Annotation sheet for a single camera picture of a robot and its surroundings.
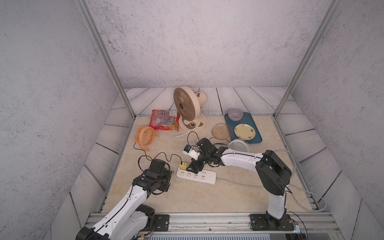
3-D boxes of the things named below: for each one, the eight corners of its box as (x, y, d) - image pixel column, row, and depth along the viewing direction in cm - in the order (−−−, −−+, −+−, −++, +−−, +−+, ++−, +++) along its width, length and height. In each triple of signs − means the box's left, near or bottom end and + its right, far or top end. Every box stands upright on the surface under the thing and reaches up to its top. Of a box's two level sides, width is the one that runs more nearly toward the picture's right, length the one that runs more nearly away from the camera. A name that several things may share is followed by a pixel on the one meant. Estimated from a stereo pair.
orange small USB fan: (137, 147, 104) (131, 136, 94) (148, 133, 112) (143, 121, 102) (147, 151, 101) (142, 140, 92) (158, 136, 110) (154, 125, 100)
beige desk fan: (176, 134, 110) (170, 101, 87) (178, 116, 123) (173, 83, 99) (205, 134, 110) (207, 101, 87) (204, 116, 122) (206, 83, 99)
